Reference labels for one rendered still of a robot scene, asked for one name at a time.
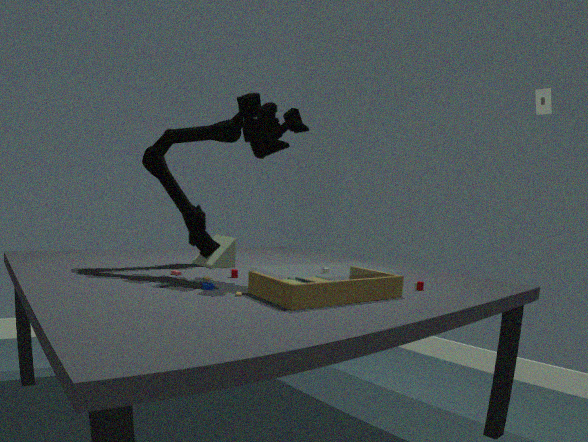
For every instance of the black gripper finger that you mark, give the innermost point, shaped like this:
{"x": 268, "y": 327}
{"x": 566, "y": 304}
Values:
{"x": 271, "y": 145}
{"x": 297, "y": 125}

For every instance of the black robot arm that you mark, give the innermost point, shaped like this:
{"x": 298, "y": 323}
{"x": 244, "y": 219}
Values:
{"x": 228, "y": 131}

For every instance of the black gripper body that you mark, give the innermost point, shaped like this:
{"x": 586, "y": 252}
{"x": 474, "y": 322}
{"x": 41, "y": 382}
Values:
{"x": 275, "y": 130}

